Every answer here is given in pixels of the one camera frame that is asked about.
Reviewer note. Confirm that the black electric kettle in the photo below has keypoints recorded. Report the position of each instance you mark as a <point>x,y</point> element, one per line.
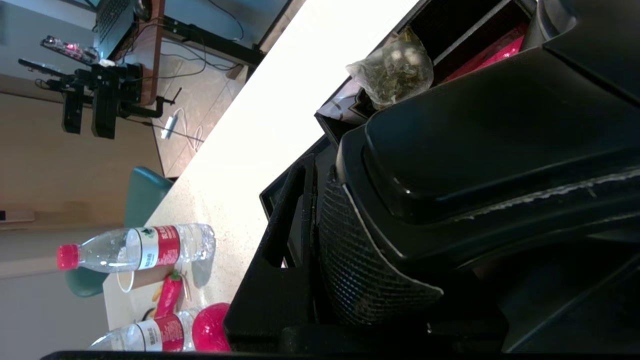
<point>500,130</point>

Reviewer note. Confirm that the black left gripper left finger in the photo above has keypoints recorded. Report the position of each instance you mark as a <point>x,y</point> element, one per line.
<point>280,300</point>

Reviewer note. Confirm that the brown wooden desk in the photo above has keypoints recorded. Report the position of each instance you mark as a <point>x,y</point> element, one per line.
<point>152,50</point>

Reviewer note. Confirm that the red apple toy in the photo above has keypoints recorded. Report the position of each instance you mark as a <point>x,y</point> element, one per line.
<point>210,327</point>

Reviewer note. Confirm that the black rig stand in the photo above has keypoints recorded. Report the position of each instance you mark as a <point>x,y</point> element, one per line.
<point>215,42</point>

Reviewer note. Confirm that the black rectangular serving tray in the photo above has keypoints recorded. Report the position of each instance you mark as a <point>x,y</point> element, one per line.
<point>325,150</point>

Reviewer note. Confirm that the black compartment organizer box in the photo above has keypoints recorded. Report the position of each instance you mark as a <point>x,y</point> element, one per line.
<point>460,25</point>

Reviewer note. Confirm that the red packet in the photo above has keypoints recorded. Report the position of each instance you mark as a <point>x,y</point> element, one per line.
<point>492,52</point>

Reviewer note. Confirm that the white power strip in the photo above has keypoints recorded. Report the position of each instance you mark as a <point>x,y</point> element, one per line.
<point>169,127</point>

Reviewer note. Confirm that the clear pyramid tea bag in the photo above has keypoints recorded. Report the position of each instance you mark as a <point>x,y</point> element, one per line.
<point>397,72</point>

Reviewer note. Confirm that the black controller red lights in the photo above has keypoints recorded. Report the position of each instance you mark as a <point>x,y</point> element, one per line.
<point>70,48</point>

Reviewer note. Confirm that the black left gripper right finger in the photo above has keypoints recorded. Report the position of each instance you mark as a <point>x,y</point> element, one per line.
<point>475,325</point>

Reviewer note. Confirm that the black laptop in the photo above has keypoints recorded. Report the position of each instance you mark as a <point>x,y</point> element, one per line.
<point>115,22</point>

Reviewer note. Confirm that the paper cup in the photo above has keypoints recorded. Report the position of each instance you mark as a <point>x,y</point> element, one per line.
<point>145,279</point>

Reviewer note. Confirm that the teal green chair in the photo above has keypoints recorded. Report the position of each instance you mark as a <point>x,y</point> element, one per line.
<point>145,192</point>

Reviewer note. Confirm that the red chili pepper toy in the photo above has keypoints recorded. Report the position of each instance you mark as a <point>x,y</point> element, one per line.
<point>169,295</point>

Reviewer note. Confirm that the water bottle red cap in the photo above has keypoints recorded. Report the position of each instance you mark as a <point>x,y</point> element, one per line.
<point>160,332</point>
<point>155,246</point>

